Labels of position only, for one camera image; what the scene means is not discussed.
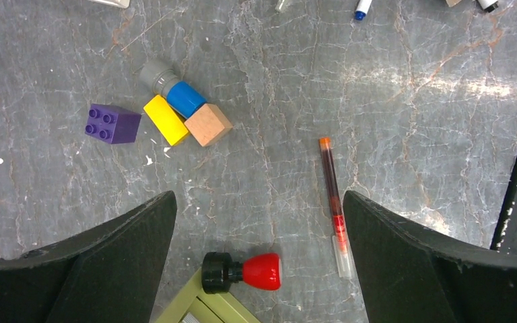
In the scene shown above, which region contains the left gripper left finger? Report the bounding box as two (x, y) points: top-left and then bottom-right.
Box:
(0, 191), (177, 322)

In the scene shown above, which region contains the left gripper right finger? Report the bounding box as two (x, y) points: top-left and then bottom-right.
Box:
(343, 191), (517, 322)

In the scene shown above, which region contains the green drawer cabinet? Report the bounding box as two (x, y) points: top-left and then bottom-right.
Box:
(156, 269), (259, 323)

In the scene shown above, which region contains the red pen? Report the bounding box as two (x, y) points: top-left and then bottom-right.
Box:
(318, 137), (355, 279)

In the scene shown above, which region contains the purple cube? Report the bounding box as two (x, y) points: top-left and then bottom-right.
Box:
(85, 104), (141, 145)

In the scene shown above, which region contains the yellow eraser block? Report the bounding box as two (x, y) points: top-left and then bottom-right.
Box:
(143, 95), (190, 146)

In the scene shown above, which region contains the wooden cube block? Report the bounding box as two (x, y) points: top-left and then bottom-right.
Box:
(184, 103), (233, 147)

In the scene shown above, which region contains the blue cylinder block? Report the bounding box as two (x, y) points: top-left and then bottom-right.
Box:
(166, 81), (207, 119)

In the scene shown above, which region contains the grey cylinder block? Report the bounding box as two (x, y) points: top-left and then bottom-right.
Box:
(139, 59), (180, 98)

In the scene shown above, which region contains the white file organizer rack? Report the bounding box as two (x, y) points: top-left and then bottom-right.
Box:
(90, 0), (130, 9)

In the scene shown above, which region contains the blue capped white marker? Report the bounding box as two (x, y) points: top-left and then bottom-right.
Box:
(354, 0), (372, 21)

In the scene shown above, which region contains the black capped white marker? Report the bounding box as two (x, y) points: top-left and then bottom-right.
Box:
(477, 0), (499, 13)

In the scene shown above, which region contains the green white marker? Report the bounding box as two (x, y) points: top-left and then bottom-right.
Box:
(275, 0), (291, 13)

